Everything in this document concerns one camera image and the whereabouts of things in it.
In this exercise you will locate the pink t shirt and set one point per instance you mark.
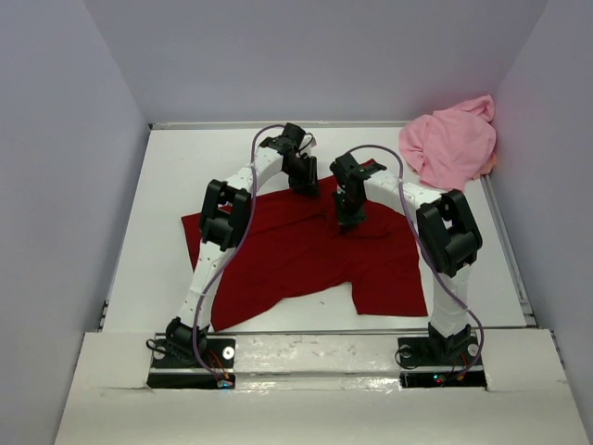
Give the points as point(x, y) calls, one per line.
point(451, 147)

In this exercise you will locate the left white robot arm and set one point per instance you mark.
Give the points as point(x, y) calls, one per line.
point(225, 220)

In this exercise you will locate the metal rail at front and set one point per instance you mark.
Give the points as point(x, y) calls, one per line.
point(380, 331)

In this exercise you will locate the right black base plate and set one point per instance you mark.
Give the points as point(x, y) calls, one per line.
point(422, 368)

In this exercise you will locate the red t shirt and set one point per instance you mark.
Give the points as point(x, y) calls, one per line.
point(294, 248)

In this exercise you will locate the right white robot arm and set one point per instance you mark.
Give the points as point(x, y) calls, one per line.
point(448, 238)

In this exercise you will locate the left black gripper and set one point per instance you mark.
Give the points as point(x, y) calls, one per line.
point(307, 184)

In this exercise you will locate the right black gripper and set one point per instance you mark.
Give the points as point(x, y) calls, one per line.
point(346, 221)

